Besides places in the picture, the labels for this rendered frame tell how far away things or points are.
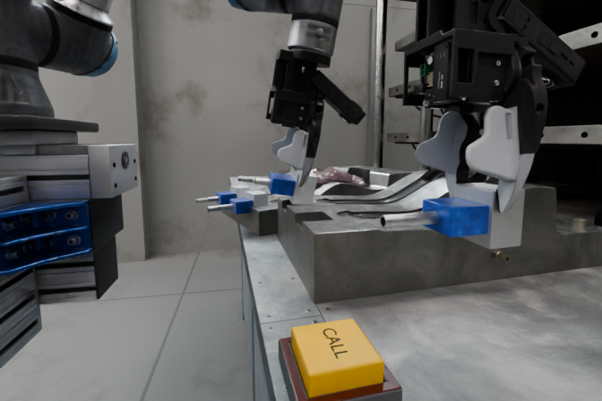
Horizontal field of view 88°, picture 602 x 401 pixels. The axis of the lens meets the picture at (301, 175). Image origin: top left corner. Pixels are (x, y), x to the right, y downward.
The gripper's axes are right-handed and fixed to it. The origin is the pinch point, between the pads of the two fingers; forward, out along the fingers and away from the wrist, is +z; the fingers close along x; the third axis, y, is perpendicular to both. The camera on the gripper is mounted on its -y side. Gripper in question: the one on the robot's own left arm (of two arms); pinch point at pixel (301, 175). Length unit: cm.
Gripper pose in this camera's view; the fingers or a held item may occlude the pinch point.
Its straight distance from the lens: 55.4
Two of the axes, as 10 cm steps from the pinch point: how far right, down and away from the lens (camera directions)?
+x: 2.3, 2.5, -9.4
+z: -1.7, 9.6, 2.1
